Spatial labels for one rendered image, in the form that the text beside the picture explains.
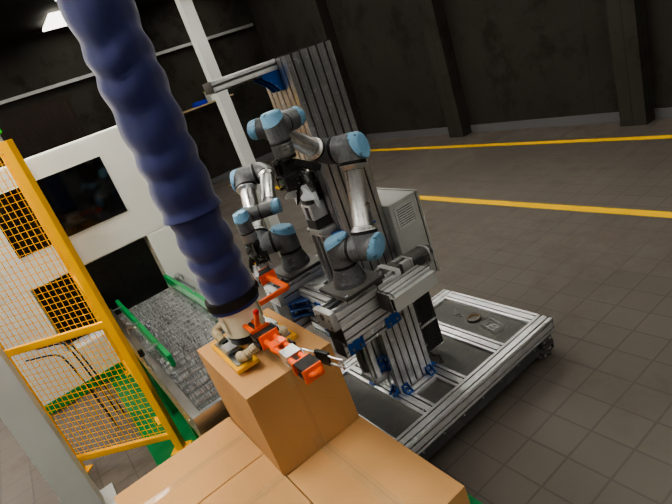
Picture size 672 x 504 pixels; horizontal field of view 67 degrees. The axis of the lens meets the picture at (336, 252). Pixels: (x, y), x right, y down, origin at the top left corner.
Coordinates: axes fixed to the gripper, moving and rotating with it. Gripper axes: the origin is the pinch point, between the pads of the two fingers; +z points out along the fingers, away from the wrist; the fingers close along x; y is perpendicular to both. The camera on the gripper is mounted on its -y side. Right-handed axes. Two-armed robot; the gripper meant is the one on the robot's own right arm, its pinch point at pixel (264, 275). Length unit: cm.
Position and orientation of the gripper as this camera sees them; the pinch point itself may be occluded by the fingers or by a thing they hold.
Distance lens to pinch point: 256.7
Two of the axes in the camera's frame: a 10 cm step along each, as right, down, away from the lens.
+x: 7.9, -4.6, 4.1
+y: 5.3, 1.6, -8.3
